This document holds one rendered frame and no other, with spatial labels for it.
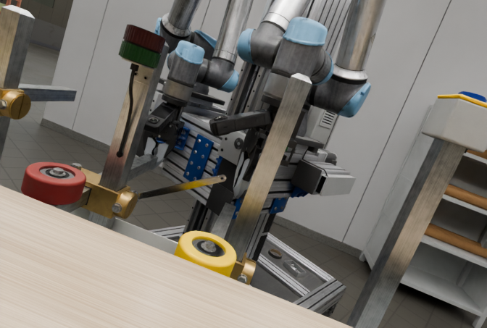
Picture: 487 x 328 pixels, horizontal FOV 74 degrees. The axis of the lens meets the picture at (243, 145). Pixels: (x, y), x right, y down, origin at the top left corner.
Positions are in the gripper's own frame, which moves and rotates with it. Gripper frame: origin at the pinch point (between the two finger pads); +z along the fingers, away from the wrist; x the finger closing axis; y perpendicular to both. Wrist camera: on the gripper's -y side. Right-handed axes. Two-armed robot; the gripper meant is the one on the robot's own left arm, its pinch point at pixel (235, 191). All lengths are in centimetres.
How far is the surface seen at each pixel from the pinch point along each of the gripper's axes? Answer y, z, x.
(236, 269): 1.4, 9.8, -11.7
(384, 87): 164, -64, 198
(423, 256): 248, 66, 159
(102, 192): -23.7, 5.7, -2.6
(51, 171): -30.9, 1.3, -9.6
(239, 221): -0.7, 1.8, -10.2
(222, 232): 0.7, 9.5, 0.3
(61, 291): -22.7, 1.8, -33.0
